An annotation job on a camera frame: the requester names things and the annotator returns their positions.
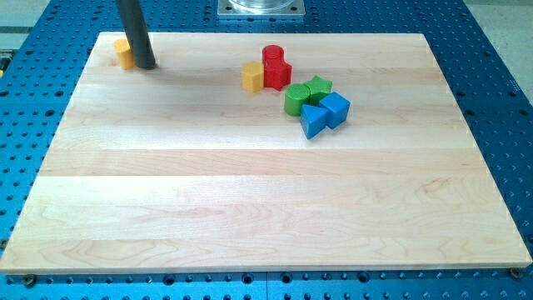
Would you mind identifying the yellow hexagon block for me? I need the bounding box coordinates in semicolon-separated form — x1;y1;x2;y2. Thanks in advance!
241;62;264;93

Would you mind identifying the blue triangle block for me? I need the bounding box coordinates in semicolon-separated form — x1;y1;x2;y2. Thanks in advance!
300;104;328;139

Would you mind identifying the green cylinder block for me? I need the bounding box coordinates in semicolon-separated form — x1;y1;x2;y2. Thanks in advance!
284;83;311;117

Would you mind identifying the red star block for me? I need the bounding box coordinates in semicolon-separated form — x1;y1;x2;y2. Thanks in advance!
263;59;292;91

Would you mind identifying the green star block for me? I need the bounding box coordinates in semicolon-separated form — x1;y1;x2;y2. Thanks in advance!
304;76;332;106

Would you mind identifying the blue cube block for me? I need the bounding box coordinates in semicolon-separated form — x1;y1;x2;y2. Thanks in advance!
319;92;351;129

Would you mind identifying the red cylinder block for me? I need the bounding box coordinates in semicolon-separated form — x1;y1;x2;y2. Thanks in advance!
262;45;284;64

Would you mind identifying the light wooden board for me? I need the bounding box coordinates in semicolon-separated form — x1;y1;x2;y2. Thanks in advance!
1;32;531;275

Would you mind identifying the yellow block behind stylus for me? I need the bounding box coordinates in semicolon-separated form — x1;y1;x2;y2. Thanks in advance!
113;38;136;69

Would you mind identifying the dark grey cylindrical robot stylus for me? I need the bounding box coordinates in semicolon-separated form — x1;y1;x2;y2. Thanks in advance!
115;0;156;70

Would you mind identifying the blue perforated metal table plate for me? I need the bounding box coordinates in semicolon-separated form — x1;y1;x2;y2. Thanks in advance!
1;0;532;299

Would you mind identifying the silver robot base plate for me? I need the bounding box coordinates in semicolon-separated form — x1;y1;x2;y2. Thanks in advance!
217;0;306;18

